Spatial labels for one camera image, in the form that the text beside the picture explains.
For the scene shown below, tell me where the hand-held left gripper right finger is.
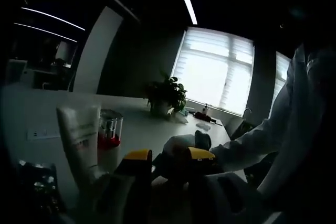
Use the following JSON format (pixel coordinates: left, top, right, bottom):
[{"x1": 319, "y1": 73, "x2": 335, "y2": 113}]
[{"x1": 183, "y1": 146, "x2": 263, "y2": 224}]

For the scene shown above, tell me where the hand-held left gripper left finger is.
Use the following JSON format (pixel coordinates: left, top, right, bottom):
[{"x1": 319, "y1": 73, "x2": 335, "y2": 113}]
[{"x1": 96, "y1": 148, "x2": 153, "y2": 224}]

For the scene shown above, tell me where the red-banded white skincare bottle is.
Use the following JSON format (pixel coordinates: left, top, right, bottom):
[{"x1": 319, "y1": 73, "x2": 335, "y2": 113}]
[{"x1": 97, "y1": 108, "x2": 124, "y2": 168}]

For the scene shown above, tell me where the white skincare tube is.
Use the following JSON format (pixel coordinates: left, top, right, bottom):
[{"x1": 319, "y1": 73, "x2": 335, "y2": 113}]
[{"x1": 56, "y1": 100, "x2": 103, "y2": 193}]

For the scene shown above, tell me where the green black skincare sachet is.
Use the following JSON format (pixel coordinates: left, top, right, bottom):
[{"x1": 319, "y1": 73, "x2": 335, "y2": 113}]
[{"x1": 14, "y1": 159, "x2": 65, "y2": 217}]

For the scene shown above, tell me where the red object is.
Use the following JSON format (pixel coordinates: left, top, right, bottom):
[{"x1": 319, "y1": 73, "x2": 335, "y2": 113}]
[{"x1": 194, "y1": 112, "x2": 211, "y2": 121}]

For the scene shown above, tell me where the green potted plant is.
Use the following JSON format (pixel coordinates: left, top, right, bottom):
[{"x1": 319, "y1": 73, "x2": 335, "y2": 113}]
[{"x1": 144, "y1": 71, "x2": 188, "y2": 118}]

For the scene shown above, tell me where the wide window with blinds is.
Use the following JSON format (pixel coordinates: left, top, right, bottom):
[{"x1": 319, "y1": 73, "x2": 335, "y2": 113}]
[{"x1": 170, "y1": 26, "x2": 255, "y2": 118}]

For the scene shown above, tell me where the white table socket strip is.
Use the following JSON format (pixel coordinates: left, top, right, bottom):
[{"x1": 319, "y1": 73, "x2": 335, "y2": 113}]
[{"x1": 26, "y1": 127, "x2": 61, "y2": 141}]

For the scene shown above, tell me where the person's white shirt torso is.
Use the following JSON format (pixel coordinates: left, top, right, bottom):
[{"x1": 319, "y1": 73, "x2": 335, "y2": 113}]
[{"x1": 257, "y1": 41, "x2": 336, "y2": 209}]

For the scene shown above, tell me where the narrow window with blinds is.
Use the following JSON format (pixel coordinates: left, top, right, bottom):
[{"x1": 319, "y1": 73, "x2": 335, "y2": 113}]
[{"x1": 269, "y1": 50, "x2": 292, "y2": 120}]

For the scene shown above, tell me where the ceiling light strip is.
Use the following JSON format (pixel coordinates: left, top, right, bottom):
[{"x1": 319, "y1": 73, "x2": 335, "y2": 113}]
[
  {"x1": 20, "y1": 6, "x2": 86, "y2": 31},
  {"x1": 13, "y1": 22, "x2": 79, "y2": 43}
]

